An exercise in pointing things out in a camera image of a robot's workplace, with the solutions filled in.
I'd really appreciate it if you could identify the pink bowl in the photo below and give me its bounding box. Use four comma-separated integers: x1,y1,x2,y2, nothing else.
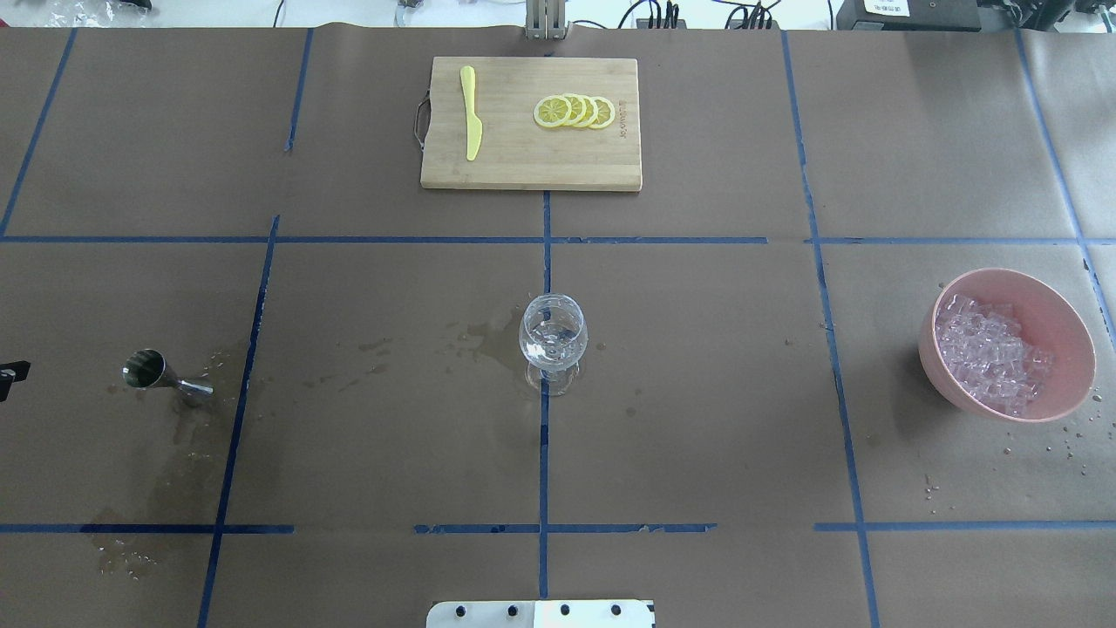
918,268,1097,424

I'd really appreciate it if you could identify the black box device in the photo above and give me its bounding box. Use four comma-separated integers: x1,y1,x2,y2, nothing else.
834,1,981,32

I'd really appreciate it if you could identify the clear wine glass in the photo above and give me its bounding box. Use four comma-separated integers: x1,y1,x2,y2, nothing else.
518,293,589,397

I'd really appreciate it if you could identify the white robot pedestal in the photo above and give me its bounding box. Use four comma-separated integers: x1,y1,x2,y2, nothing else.
425,599,657,627

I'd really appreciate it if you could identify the aluminium frame post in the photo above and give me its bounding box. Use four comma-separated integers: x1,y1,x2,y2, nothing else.
525,0,569,41

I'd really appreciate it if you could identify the yellow plastic knife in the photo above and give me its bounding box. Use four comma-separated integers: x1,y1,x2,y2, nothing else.
459,66,483,160

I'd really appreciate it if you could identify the steel jigger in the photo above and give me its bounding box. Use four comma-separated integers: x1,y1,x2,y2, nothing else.
122,347,214,406

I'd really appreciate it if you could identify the clear ice cubes pile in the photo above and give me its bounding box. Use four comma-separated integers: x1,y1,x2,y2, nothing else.
934,294,1055,418

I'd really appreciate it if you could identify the crumpled clear plastic bag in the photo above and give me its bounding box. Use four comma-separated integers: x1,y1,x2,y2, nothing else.
44,1,154,28

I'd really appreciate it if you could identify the bamboo cutting board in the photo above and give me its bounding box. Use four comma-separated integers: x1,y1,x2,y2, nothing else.
421,56,644,194

